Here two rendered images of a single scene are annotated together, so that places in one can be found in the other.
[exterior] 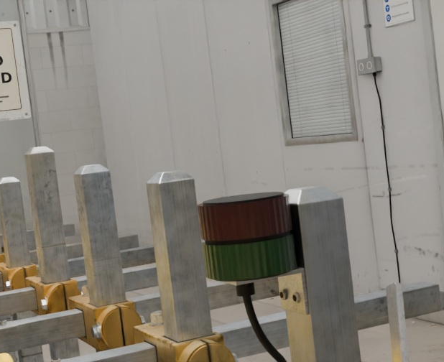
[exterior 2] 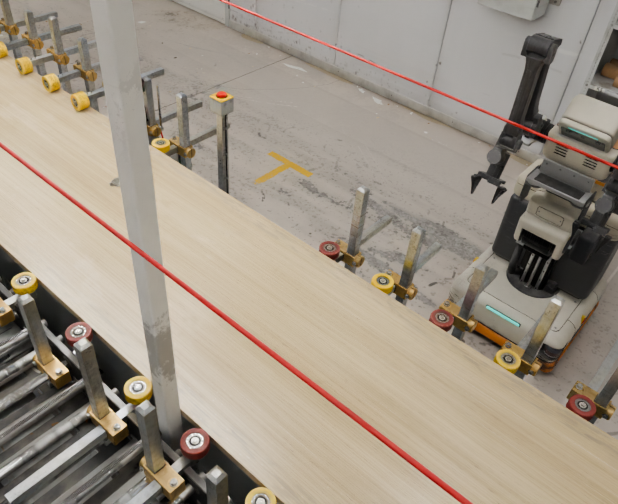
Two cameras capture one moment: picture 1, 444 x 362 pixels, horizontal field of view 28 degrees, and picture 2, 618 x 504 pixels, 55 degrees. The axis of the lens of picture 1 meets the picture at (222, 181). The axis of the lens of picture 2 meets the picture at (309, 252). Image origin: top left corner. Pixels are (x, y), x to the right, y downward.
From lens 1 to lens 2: 2.39 m
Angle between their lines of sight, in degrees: 46
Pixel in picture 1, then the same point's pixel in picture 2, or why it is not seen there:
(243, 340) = not seen: hidden behind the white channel
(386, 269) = not seen: outside the picture
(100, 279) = (86, 65)
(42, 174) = (54, 25)
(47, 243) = (57, 44)
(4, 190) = (28, 15)
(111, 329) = (90, 77)
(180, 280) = not seen: hidden behind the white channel
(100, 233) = (85, 54)
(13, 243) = (32, 32)
